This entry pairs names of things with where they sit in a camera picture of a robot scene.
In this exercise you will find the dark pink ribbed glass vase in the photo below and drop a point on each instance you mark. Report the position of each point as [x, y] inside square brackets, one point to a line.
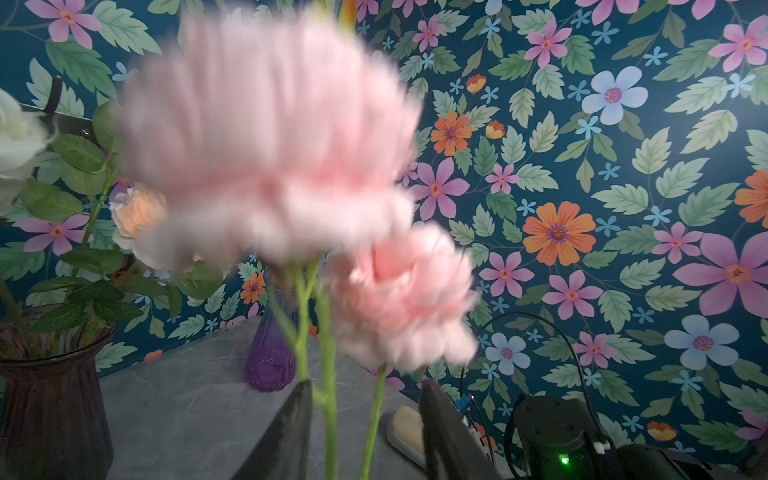
[53, 419]

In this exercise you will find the cream double-bloom flower stem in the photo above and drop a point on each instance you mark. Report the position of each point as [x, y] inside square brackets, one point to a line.
[135, 213]

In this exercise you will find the purple ribbed glass vase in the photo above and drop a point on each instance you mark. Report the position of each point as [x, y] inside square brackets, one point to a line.
[271, 365]

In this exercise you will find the white rose stem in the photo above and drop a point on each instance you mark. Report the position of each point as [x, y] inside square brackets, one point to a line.
[23, 137]

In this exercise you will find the pink double carnation stem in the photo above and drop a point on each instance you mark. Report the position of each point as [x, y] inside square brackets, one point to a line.
[285, 138]

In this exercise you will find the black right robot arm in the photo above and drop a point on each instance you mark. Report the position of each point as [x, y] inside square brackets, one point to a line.
[551, 438]

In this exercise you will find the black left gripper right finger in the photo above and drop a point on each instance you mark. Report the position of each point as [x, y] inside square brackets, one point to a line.
[450, 450]

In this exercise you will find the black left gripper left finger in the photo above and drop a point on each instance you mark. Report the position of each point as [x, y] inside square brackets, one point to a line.
[282, 451]

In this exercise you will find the pink rose stem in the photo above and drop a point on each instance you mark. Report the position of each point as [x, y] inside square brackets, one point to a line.
[73, 232]

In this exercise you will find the black hook rail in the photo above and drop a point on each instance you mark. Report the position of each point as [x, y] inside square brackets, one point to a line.
[57, 122]

